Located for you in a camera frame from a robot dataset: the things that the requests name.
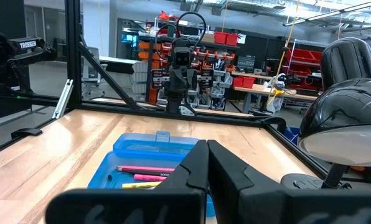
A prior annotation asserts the black panel divider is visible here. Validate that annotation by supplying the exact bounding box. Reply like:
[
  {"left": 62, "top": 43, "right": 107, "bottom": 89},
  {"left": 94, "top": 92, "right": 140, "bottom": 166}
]
[{"left": 0, "top": 0, "right": 32, "bottom": 122}]

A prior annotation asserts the blue plastic pencil box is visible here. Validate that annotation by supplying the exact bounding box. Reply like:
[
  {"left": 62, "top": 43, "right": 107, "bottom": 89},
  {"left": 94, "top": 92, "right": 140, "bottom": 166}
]
[{"left": 87, "top": 130, "right": 217, "bottom": 218}]

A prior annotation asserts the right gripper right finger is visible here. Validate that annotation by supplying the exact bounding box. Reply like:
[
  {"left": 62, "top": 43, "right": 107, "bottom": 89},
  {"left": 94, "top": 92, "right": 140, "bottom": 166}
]
[{"left": 207, "top": 139, "right": 371, "bottom": 224}]

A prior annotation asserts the black left wrist camera cable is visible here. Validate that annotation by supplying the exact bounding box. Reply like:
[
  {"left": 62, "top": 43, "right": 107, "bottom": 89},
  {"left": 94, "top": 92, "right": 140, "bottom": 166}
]
[{"left": 154, "top": 11, "right": 207, "bottom": 63}]

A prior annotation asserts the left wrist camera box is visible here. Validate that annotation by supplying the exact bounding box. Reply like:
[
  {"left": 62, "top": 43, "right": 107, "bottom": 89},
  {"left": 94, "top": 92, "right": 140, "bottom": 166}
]
[{"left": 172, "top": 46, "right": 193, "bottom": 68}]

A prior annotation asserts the black table clamp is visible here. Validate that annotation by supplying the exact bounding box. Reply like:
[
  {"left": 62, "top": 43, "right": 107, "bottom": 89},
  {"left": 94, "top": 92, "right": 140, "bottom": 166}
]
[
  {"left": 11, "top": 128, "right": 44, "bottom": 140},
  {"left": 261, "top": 116, "right": 288, "bottom": 134}
]

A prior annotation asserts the silver frame bracket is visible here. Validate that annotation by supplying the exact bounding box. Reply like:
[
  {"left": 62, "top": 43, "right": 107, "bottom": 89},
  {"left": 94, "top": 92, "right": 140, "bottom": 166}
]
[{"left": 52, "top": 79, "right": 74, "bottom": 119}]

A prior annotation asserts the black desk lamp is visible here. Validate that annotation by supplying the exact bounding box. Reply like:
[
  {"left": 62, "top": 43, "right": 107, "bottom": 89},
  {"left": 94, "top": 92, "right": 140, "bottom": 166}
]
[{"left": 280, "top": 37, "right": 371, "bottom": 190}]

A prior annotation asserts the rack of red bins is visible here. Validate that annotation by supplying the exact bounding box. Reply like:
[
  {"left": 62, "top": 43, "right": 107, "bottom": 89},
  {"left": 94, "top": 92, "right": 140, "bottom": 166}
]
[{"left": 284, "top": 48, "right": 323, "bottom": 91}]

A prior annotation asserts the yellow hanging cable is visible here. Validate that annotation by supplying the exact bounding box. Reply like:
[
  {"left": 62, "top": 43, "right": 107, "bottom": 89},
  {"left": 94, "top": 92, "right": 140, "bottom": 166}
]
[{"left": 266, "top": 0, "right": 299, "bottom": 106}]

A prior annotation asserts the thick pink highlighter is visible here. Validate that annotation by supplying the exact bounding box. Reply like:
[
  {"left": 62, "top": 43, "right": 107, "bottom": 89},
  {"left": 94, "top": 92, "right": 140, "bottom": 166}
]
[{"left": 133, "top": 174, "right": 168, "bottom": 182}]

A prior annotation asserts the storage shelf with orange bins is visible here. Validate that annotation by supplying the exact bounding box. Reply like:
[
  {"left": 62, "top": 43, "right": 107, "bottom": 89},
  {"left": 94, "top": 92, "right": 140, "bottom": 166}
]
[{"left": 138, "top": 30, "right": 239, "bottom": 111}]

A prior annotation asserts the yellow highlighter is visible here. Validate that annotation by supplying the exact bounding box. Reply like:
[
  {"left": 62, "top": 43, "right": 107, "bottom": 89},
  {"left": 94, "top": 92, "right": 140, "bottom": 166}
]
[{"left": 121, "top": 181, "right": 162, "bottom": 190}]

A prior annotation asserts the slim pink marker yellow ring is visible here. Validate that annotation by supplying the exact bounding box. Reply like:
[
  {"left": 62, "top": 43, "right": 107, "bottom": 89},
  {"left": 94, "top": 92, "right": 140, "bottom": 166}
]
[{"left": 116, "top": 165, "right": 176, "bottom": 174}]

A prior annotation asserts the white office chair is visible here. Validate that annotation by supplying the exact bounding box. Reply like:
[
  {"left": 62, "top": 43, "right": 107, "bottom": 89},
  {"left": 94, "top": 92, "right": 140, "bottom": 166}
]
[{"left": 81, "top": 46, "right": 108, "bottom": 100}]

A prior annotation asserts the black Pilot pen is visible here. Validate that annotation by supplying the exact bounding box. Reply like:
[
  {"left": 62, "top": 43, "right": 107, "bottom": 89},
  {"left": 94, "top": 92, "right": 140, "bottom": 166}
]
[{"left": 123, "top": 170, "right": 174, "bottom": 177}]

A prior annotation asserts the blue floor bin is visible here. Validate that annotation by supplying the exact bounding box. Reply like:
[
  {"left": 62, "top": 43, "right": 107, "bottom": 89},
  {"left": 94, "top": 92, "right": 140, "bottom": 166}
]
[{"left": 284, "top": 126, "right": 301, "bottom": 146}]

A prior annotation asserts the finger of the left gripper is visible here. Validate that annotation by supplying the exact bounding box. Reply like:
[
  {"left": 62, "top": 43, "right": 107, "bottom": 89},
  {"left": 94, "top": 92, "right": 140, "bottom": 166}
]
[
  {"left": 176, "top": 70, "right": 184, "bottom": 91},
  {"left": 183, "top": 70, "right": 191, "bottom": 91}
]

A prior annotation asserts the lit blue screen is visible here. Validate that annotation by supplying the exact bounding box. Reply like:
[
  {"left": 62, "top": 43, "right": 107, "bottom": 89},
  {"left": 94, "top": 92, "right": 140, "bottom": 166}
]
[{"left": 120, "top": 32, "right": 139, "bottom": 44}]

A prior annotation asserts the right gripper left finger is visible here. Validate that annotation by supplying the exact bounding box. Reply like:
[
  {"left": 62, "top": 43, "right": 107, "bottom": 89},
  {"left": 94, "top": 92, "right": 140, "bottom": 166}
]
[{"left": 45, "top": 139, "right": 210, "bottom": 224}]

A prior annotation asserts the wooden workbench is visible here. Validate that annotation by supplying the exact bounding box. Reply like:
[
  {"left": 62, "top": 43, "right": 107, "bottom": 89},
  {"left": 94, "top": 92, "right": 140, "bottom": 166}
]
[{"left": 232, "top": 83, "right": 319, "bottom": 114}]

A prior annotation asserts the black aluminium table frame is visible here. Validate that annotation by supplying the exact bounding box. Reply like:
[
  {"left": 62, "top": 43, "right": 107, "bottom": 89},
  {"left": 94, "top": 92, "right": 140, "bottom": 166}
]
[{"left": 0, "top": 0, "right": 332, "bottom": 181}]

